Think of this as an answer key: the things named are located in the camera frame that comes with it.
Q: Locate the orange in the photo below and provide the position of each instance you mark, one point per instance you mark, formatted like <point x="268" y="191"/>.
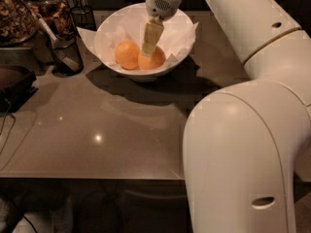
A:
<point x="126" y="54"/>
<point x="152" y="62"/>

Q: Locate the black mesh cup rear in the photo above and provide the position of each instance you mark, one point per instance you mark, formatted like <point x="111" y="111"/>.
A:
<point x="83" y="17"/>

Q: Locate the metal serving scoop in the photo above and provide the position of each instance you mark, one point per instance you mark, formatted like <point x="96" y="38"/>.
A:
<point x="52" y="36"/>

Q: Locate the white ceramic bowl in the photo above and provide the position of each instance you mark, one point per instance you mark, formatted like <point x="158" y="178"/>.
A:
<point x="145" y="73"/>

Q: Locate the white paper bowl liner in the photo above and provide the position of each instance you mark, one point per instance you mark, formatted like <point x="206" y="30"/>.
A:
<point x="129" y="26"/>

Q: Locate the glass jar of nuts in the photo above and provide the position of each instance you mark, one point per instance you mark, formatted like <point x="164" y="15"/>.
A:
<point x="17" y="23"/>

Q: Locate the black device with brown top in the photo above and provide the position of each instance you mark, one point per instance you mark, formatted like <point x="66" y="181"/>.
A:
<point x="16" y="87"/>

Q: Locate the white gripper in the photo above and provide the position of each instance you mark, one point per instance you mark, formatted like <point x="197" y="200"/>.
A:
<point x="160" y="4"/>

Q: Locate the black mesh cup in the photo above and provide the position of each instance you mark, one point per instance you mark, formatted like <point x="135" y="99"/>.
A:
<point x="66" y="56"/>
<point x="83" y="17"/>

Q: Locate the black mesh cup front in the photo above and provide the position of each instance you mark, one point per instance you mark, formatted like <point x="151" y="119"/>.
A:
<point x="66" y="56"/>

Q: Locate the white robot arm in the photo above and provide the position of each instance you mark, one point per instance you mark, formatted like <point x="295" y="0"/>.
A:
<point x="240" y="142"/>

